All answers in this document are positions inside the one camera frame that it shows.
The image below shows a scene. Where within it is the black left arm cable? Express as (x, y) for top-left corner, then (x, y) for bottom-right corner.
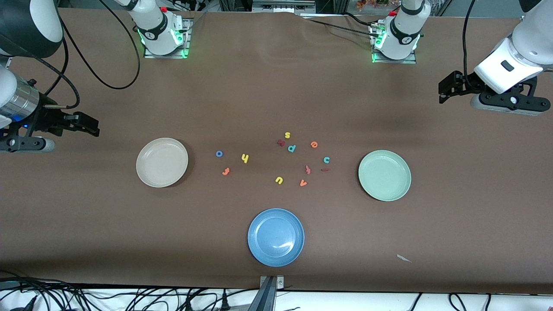
(461, 0), (478, 85)

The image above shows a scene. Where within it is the beige round plate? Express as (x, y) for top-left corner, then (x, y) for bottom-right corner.
(136, 137), (189, 188)

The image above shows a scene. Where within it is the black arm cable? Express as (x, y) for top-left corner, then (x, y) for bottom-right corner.
(461, 0), (478, 85)
(0, 0), (141, 111)

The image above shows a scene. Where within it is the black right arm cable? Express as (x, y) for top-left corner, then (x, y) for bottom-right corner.
(0, 0), (141, 111)

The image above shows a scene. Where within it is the grey metal box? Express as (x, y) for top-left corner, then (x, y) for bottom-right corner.
(252, 0), (317, 13)

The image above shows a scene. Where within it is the green round plate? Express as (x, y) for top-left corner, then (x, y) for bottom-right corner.
(358, 149), (412, 202)

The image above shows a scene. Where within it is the blue round plate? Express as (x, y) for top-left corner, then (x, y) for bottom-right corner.
(247, 208), (305, 267)

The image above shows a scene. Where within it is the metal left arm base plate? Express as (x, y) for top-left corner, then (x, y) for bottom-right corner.
(369, 22), (417, 64)

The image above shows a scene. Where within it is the black cable on table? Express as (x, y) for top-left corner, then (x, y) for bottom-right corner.
(343, 12), (377, 28)
(308, 18), (380, 38)

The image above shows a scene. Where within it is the brown table mat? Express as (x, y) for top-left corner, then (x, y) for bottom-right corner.
(0, 9), (553, 295)

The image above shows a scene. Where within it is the grey metal mount bracket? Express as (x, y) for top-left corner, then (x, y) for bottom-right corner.
(246, 275), (286, 311)

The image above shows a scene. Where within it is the orange flower decoration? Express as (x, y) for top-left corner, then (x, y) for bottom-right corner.
(356, 0), (400, 10)

